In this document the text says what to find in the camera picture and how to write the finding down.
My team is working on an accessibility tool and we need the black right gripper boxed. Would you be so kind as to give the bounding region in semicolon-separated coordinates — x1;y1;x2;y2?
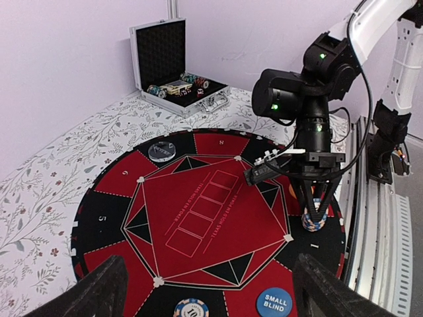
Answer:
290;150;346;221

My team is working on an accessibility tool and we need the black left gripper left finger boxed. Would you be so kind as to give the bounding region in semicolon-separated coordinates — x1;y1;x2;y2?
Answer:
27;256;129;317

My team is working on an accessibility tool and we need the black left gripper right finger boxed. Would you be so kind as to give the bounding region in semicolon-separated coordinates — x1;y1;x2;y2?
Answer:
292;254;393;316

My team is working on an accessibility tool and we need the blue small blind button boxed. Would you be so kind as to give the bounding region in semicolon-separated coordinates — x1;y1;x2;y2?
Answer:
256;287;293;317

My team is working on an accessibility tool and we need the white blue poker chip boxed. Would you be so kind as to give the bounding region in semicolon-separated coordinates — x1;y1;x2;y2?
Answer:
173;298;210;317

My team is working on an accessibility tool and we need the black white dealer button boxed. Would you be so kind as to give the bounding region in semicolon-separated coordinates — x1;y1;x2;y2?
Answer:
147;141;176;163

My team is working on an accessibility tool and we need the orange big blind button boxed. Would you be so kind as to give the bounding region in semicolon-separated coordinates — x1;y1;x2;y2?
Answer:
288;184;297;199

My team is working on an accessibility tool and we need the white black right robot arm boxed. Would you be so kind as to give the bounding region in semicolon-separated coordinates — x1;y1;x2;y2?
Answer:
245;1;422;232

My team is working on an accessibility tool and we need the round red black poker mat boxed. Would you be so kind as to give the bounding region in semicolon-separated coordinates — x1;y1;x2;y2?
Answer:
71;129;346;316

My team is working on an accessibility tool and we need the right poker chip row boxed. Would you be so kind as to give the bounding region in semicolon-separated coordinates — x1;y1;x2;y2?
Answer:
180;73;210;89

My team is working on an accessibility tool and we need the poker chip row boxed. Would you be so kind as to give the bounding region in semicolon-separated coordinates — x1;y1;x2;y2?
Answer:
147;85;167;99
180;73;210;89

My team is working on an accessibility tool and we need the boxed card deck in case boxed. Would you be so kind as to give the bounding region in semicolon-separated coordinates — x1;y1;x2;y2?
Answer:
161;81;192;96

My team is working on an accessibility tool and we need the left poker chip row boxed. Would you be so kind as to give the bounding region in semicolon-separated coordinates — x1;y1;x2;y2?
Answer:
147;85;167;99

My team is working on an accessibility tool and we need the front aluminium rail frame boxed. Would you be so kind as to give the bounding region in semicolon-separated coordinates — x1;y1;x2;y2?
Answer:
343;115;423;317

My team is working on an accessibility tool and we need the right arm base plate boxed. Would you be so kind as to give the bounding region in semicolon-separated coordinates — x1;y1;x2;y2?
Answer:
366;133;411;184

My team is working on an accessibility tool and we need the right aluminium frame post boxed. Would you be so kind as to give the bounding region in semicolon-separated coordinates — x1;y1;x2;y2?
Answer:
167;0;180;20

